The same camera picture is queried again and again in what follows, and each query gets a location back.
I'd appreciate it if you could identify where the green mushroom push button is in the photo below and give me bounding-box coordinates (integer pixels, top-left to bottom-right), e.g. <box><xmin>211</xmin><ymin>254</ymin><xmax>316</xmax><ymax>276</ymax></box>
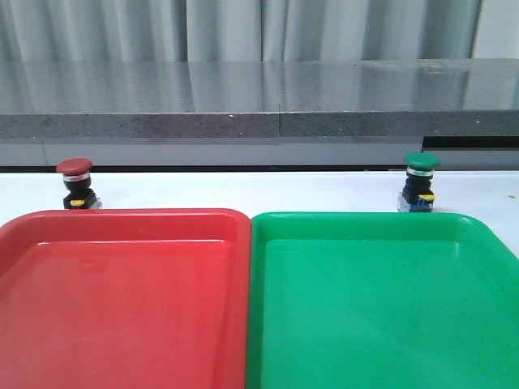
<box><xmin>398</xmin><ymin>152</ymin><xmax>440</xmax><ymax>212</ymax></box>

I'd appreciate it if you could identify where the red mushroom push button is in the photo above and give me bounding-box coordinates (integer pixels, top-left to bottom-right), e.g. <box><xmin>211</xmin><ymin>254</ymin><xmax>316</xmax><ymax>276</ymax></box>
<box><xmin>56</xmin><ymin>157</ymin><xmax>102</xmax><ymax>210</ymax></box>

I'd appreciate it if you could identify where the grey stone counter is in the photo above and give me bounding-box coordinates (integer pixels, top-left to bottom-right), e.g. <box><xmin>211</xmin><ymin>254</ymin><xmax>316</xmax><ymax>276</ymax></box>
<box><xmin>1</xmin><ymin>59</ymin><xmax>518</xmax><ymax>170</ymax></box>

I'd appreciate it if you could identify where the green plastic tray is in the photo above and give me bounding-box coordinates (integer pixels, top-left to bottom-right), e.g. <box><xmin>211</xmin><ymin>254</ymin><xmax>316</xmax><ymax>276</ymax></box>
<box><xmin>247</xmin><ymin>212</ymin><xmax>518</xmax><ymax>388</ymax></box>

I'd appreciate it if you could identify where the red plastic tray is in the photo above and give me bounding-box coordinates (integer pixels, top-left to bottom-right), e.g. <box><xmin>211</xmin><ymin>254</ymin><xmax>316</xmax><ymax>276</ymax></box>
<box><xmin>1</xmin><ymin>209</ymin><xmax>251</xmax><ymax>388</ymax></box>

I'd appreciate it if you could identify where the white pleated curtain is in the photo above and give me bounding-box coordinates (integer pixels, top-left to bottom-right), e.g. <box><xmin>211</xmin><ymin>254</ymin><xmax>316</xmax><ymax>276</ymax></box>
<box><xmin>1</xmin><ymin>1</ymin><xmax>482</xmax><ymax>62</ymax></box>

